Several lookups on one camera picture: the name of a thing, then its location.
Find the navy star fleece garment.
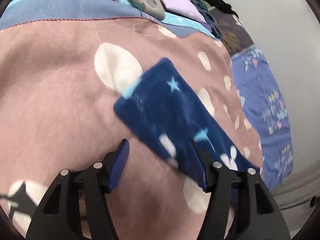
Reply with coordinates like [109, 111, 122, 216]
[113, 57, 263, 240]

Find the purple tree print bedsheet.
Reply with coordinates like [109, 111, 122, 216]
[231, 44, 294, 189]

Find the pink polka dot blanket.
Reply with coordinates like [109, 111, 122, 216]
[1, 18, 263, 239]

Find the dark patterned pillow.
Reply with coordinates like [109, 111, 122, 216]
[210, 7, 254, 56]

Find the dark teal knit cloth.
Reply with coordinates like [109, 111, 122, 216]
[191, 0, 224, 41]

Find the blue towel red stitching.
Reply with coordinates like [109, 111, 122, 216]
[1, 0, 217, 38]

